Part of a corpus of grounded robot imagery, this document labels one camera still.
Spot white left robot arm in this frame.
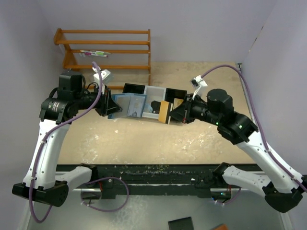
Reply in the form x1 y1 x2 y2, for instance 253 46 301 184
12 69 122 207

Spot blue leather card holder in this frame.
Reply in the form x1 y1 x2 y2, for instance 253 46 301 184
107 93 153 119

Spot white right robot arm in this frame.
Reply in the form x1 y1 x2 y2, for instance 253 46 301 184
170 89 307 213

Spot orange wooden rack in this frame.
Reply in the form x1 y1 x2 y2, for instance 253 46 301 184
53 28 152 85

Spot three-compartment sorting tray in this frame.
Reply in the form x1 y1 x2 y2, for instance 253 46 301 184
122 83 187 120

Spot gold card with black stripe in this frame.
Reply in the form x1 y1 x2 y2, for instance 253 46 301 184
158 101 173 124

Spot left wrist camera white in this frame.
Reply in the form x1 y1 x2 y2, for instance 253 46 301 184
94 69 114 94

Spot gold credit card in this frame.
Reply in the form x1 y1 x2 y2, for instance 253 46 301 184
173 98 184 109

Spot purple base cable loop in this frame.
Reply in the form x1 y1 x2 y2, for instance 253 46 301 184
80 177 130 212

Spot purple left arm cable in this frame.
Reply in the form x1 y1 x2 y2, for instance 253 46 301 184
28 61 104 223

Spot black VIP credit card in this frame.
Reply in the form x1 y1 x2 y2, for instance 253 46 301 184
151 101 161 114

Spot coloured markers on rack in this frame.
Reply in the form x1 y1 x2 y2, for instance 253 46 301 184
80 50 111 58

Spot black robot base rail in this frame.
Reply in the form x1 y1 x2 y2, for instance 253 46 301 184
56 163 240 199

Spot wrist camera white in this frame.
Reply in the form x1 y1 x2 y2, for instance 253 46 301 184
190 75 208 100
94 69 114 94

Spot orange card holder on floor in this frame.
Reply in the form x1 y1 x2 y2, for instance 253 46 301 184
210 224 228 230

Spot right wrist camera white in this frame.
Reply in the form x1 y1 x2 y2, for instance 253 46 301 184
190 75 208 100

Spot black card holder on floor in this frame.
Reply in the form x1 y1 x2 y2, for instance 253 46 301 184
168 217 194 230

